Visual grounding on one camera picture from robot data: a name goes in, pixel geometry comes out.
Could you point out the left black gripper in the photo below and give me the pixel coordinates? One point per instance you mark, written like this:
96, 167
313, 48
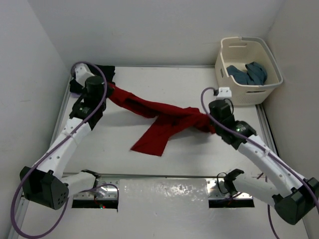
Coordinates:
103, 84

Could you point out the black garment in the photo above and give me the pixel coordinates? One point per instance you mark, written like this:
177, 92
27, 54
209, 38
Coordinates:
82, 72

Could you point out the red garment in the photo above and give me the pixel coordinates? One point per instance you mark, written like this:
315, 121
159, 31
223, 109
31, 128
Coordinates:
170, 120

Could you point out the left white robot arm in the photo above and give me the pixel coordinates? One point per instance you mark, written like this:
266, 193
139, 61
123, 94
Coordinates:
44, 182

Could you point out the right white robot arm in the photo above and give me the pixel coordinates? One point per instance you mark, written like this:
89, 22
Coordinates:
291, 194

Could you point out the teal shirt in basket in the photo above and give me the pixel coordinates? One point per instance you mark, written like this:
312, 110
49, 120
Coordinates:
255, 74

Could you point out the beige laundry basket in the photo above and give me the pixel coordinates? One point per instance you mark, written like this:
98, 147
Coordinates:
239, 51

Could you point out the white front cover board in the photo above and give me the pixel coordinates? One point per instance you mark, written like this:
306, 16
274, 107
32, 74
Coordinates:
157, 209

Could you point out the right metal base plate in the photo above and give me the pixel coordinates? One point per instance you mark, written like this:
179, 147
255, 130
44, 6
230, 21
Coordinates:
217, 191

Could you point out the metal base plate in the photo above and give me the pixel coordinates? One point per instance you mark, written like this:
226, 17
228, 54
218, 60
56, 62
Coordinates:
217, 191
108, 189

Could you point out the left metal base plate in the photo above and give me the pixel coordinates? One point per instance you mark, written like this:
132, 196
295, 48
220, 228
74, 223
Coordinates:
108, 189

